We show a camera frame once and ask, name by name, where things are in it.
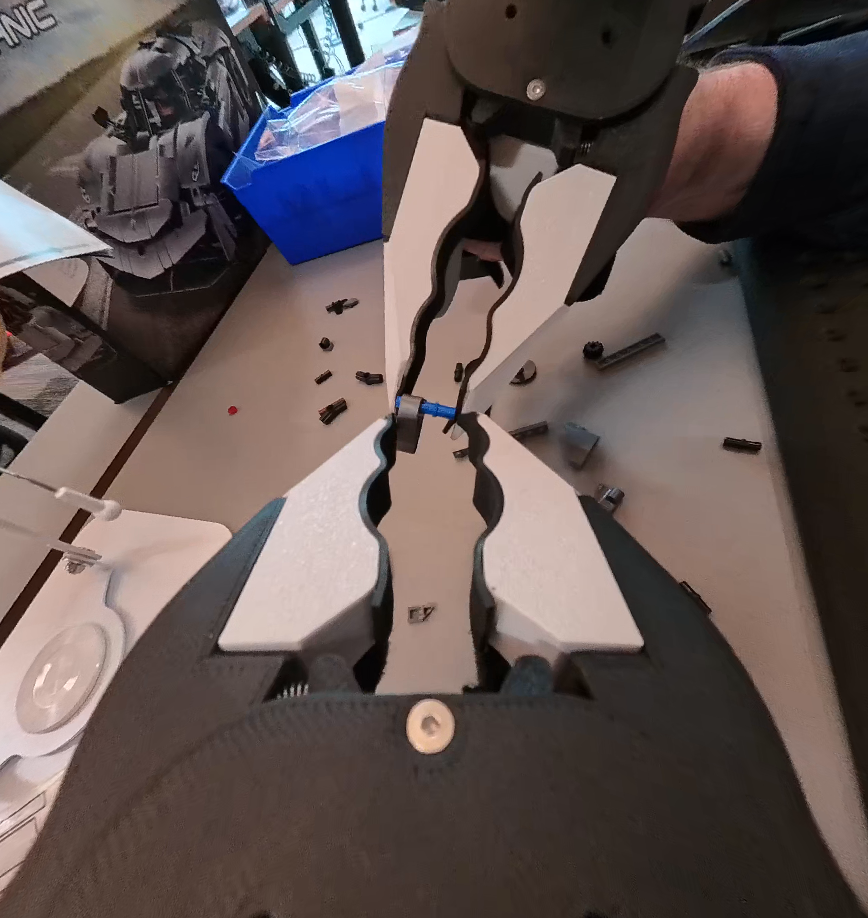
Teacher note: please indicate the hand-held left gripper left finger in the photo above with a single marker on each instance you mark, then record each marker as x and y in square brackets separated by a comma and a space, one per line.
[298, 574]

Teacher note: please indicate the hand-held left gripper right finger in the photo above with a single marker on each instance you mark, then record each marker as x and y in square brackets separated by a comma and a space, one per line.
[556, 574]

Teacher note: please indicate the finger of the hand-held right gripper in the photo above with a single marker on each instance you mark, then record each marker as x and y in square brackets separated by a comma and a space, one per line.
[419, 215]
[556, 237]

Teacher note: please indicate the dark grey triangular beam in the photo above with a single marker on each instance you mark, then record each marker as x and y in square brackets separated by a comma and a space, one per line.
[409, 430]

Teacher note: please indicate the blue connector pin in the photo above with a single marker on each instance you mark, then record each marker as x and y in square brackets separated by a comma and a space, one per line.
[434, 409]

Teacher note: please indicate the person's right forearm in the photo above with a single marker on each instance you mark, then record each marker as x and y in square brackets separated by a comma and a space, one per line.
[821, 129]

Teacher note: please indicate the person's right hand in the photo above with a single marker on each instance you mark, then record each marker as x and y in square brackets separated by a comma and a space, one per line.
[480, 249]

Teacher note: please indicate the grey angled connector piece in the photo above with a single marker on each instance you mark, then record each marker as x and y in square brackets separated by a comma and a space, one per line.
[610, 496]

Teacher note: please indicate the blue plastic bin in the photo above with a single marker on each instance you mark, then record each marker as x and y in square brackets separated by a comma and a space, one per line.
[319, 201]

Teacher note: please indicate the black gear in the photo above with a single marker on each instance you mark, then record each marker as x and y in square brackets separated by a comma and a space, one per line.
[592, 351]

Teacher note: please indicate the black cross connector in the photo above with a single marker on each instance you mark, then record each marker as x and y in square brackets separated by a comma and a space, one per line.
[341, 305]

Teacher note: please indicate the silver curved panel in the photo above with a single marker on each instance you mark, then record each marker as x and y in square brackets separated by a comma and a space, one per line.
[577, 444]

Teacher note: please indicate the long grey beam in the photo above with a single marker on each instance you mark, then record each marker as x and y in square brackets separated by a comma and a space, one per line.
[631, 352]

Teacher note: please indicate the clear plastic bags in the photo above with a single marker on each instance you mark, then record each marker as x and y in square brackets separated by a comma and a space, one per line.
[319, 107]

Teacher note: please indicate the black and brown connector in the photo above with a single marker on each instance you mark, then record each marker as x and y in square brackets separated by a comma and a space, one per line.
[332, 412]

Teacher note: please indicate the long black connector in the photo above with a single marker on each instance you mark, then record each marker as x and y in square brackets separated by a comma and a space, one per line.
[369, 377]

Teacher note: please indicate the dark background shelving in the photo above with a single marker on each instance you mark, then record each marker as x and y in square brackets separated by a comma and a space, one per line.
[348, 29]

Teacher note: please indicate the clear round lens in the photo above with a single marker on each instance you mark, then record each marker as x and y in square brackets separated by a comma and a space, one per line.
[61, 678]

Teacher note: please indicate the dark printed cardboard box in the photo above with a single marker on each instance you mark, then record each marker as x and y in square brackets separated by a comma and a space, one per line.
[154, 179]

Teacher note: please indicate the black perforated mat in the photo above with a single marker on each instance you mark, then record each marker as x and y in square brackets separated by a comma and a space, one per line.
[835, 502]

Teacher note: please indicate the white sticker sheet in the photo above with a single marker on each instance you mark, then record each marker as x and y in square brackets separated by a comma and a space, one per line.
[11, 846]

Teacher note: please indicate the white instruction booklet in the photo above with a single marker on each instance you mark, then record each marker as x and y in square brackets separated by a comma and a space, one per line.
[18, 229]

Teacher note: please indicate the small grey bracket piece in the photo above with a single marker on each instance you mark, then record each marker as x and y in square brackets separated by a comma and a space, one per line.
[412, 617]

